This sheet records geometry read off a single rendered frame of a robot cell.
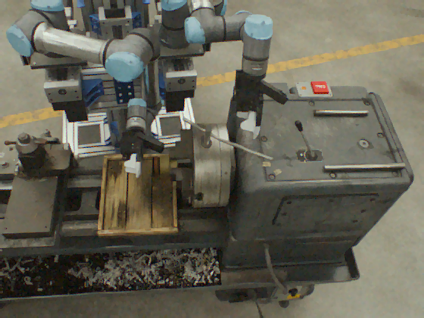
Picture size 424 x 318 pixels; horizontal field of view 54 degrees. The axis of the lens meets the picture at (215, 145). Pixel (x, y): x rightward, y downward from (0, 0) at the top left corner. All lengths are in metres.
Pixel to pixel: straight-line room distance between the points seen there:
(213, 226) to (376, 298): 1.34
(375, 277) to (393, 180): 1.34
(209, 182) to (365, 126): 0.61
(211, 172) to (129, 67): 0.45
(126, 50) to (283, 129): 0.61
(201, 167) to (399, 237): 1.82
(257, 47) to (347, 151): 0.54
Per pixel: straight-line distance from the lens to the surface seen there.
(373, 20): 4.46
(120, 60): 1.44
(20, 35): 1.67
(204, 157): 1.41
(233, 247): 1.76
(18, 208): 1.69
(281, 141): 1.45
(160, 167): 1.52
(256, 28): 1.15
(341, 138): 1.53
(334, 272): 2.08
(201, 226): 1.68
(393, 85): 3.83
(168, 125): 2.79
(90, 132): 2.80
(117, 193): 1.74
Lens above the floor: 2.38
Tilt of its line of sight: 53 degrees down
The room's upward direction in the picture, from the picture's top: 8 degrees clockwise
